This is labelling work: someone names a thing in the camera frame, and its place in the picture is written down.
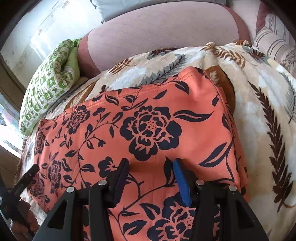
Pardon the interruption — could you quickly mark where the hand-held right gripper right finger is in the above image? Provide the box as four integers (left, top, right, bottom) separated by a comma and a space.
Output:
173, 158, 270, 241

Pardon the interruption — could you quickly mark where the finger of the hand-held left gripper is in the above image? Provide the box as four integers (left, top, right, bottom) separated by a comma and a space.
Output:
11, 164, 40, 194

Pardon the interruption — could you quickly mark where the wooden stained glass door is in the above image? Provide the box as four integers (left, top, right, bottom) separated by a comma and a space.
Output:
0, 58, 30, 167

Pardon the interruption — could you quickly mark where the grey pillow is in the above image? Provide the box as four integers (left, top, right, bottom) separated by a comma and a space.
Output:
91, 0, 227, 24

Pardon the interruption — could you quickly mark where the orange floral shirt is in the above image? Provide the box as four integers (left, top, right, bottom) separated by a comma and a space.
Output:
33, 67, 249, 241

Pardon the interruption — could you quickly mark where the leaf print blanket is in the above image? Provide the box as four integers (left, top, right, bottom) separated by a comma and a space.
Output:
22, 42, 296, 237

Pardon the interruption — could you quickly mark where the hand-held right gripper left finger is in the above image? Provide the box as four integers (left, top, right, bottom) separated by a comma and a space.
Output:
35, 158, 130, 241

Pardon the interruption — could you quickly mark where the pink sofa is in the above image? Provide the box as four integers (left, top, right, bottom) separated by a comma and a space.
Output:
228, 0, 269, 42

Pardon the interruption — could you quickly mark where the person's left hand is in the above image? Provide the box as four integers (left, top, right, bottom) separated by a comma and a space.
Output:
10, 201, 39, 235

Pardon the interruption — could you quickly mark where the green patterned pillow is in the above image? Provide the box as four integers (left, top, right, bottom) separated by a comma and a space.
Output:
19, 39, 89, 136

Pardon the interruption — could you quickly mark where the striped floral cushion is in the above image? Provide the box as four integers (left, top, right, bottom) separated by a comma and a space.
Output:
252, 13, 296, 77

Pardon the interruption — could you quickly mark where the pink bolster cushion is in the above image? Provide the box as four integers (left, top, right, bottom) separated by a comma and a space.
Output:
77, 3, 250, 78

